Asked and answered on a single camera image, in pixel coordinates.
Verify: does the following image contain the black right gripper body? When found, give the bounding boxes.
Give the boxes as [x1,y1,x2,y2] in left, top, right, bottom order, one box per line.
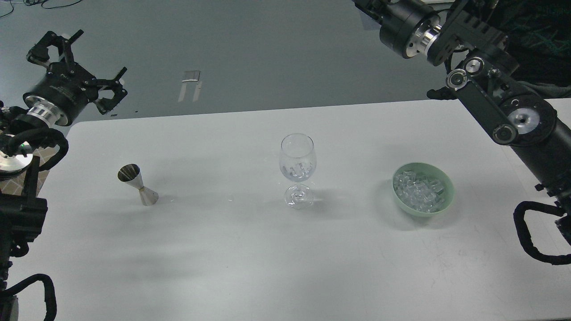
[354,0,441,59]

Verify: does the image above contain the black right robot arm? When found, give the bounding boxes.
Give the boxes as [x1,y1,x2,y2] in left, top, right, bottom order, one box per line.
[354,0,571,265]

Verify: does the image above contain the beige checkered cushion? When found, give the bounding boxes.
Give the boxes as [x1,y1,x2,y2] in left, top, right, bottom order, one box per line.
[0,148,58,195]

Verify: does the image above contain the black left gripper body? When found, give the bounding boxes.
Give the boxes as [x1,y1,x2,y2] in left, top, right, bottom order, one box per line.
[23,62,99,128]

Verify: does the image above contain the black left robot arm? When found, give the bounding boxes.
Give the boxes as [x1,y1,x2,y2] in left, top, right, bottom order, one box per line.
[0,30,127,321]

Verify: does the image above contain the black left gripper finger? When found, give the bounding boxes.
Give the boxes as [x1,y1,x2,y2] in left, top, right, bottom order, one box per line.
[26,30,84,70]
[89,67,127,115]

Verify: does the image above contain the person in dark shirt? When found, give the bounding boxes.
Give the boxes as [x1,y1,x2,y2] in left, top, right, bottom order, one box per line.
[489,0,571,99]

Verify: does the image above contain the green bowl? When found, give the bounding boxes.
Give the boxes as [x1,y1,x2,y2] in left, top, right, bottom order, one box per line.
[391,162,455,218]

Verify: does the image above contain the clear wine glass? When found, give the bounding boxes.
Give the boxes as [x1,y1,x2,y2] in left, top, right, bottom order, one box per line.
[279,133,317,210]

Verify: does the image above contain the black floor cable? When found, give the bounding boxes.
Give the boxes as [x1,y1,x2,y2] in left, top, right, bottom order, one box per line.
[0,0,83,17]

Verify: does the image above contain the steel cocktail jigger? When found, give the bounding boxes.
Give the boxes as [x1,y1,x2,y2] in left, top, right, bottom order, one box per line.
[117,163,159,206]

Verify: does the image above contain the clear ice cubes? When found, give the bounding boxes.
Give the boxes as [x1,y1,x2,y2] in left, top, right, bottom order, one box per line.
[392,170,446,213]

